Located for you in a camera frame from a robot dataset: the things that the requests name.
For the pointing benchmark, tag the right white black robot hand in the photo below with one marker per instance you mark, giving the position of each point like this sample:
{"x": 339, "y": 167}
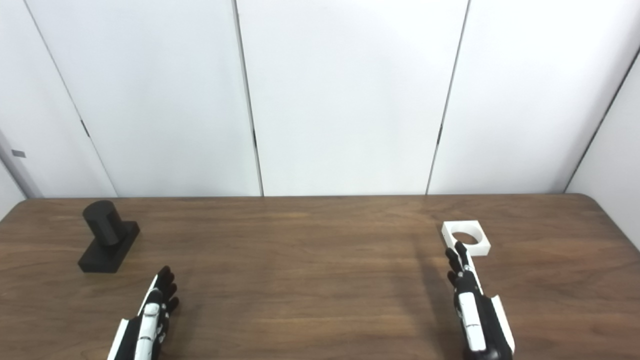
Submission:
{"x": 470, "y": 315}

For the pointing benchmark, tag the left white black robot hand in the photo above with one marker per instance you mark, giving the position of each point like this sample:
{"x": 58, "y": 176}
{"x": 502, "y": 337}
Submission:
{"x": 150, "y": 320}

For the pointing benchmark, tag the white square piece with hole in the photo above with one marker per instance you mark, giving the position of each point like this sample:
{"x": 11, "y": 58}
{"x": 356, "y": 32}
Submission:
{"x": 481, "y": 243}

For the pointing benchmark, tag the black peg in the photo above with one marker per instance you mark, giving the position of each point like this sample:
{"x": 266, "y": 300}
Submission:
{"x": 105, "y": 240}

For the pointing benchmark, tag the grey wall post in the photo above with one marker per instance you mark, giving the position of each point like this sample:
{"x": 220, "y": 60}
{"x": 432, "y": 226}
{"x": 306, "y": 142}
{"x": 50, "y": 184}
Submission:
{"x": 20, "y": 170}

